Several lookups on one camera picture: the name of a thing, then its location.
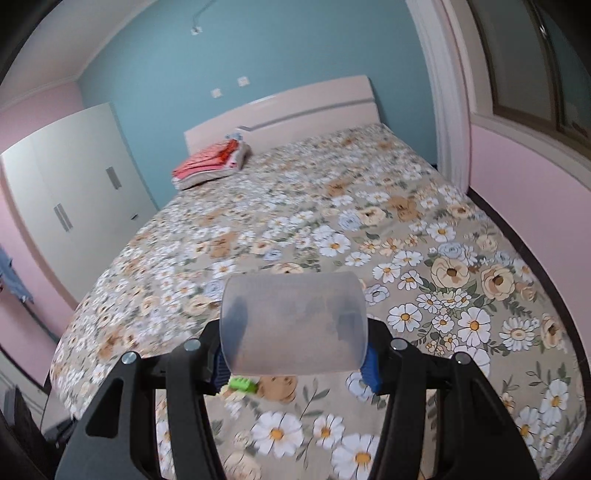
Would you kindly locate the white window trim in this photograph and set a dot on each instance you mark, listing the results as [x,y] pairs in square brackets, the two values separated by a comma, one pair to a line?
[445,92]

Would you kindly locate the translucent plastic cup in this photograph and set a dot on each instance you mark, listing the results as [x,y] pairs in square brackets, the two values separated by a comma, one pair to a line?
[295,323]

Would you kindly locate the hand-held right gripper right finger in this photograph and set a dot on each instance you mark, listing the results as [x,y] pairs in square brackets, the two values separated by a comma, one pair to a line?
[371,369]

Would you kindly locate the white wardrobe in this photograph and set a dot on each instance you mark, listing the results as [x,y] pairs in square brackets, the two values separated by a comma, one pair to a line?
[78,194]

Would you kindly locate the dark window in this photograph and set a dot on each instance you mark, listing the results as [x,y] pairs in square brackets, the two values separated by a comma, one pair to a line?
[531,55]

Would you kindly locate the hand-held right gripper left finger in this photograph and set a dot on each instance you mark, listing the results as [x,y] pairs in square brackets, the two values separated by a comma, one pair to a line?
[219,369]

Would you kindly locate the white bed headboard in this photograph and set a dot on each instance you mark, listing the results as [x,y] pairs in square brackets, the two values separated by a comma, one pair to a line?
[300,110]

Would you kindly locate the green flat brick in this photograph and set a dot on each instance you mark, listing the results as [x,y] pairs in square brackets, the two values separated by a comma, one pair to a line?
[242,384]

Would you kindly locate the folded pink red blanket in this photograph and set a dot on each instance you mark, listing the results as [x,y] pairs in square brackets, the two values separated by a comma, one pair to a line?
[231,168]

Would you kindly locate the floral bed sheet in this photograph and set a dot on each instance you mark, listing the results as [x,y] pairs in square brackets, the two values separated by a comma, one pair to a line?
[323,221]

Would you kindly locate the blue hanging cloth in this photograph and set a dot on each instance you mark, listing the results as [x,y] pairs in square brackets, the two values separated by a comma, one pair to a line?
[14,277]

